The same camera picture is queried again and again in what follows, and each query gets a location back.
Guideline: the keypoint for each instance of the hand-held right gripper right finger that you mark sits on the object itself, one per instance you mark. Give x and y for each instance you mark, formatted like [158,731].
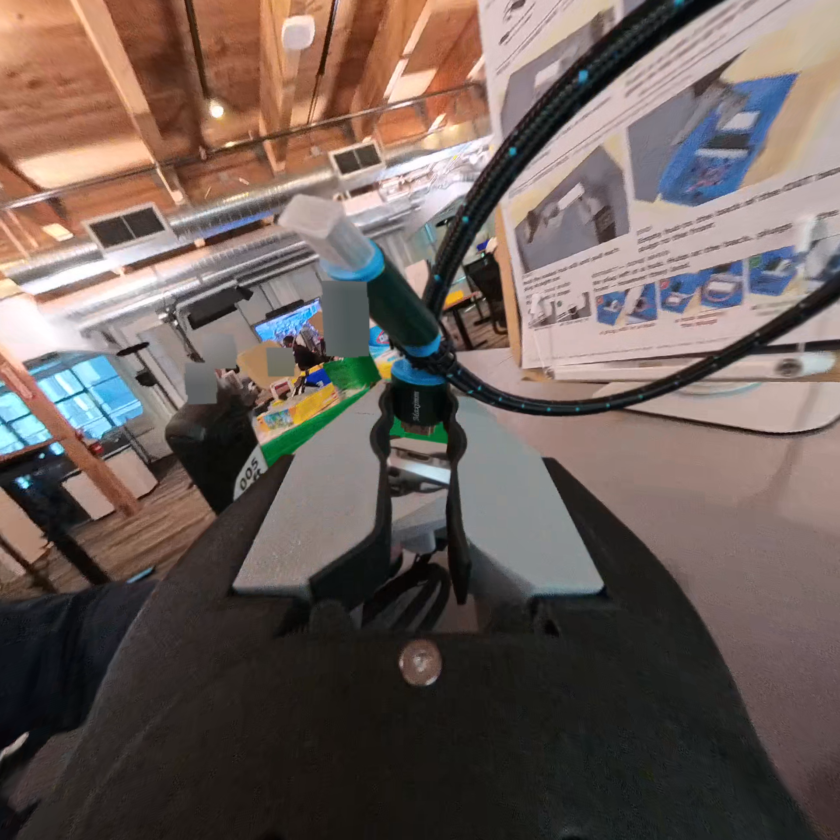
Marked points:
[525,518]

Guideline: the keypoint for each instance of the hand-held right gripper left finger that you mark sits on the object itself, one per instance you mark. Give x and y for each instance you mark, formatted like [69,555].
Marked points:
[315,518]

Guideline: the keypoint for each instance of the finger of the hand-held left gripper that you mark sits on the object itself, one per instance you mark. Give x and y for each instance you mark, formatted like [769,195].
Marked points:
[420,531]

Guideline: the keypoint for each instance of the green storage bin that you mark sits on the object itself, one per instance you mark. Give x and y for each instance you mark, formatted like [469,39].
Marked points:
[289,439]

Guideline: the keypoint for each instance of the brushed metal hub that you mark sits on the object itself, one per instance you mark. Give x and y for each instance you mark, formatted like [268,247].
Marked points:
[420,472]

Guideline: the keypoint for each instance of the person's left forearm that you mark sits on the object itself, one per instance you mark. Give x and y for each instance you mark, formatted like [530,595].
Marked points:
[52,649]

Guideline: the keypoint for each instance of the yellow printed box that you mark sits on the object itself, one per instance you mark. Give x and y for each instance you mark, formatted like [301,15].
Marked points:
[302,410]

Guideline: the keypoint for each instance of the cardboard box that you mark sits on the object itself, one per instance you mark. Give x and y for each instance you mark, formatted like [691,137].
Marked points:
[253,364]

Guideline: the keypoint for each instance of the blue plastic bin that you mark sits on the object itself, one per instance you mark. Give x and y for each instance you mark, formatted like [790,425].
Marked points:
[315,377]

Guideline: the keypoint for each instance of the small green bin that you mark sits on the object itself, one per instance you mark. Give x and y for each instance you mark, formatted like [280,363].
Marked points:
[354,377]

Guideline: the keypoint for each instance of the television screen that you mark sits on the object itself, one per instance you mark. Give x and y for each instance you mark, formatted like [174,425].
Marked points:
[289,325]

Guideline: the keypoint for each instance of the black studio light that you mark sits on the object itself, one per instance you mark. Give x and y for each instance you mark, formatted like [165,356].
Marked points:
[210,312]

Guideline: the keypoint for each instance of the black round top stand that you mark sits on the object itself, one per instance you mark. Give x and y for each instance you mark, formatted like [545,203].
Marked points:
[133,350]

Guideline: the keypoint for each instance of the window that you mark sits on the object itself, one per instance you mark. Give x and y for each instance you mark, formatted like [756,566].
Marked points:
[79,400]

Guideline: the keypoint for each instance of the wipes tub blue yellow label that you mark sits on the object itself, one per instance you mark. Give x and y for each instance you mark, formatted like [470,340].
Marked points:
[380,338]

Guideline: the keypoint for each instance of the yellow bin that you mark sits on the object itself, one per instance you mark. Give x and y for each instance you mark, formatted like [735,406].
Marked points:
[459,302]

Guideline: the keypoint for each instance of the black chair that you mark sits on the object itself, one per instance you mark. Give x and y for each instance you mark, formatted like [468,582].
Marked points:
[489,282]

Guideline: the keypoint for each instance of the white stand base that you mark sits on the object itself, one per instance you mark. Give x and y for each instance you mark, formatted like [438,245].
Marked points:
[754,410]

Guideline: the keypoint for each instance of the white ceiling vent grille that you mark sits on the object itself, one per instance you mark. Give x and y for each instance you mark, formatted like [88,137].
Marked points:
[128,228]
[354,159]

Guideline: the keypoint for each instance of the printed instruction sheet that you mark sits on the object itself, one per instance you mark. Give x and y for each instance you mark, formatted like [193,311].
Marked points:
[722,216]

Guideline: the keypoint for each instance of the metal duct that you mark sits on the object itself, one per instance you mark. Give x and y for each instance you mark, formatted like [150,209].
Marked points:
[229,220]

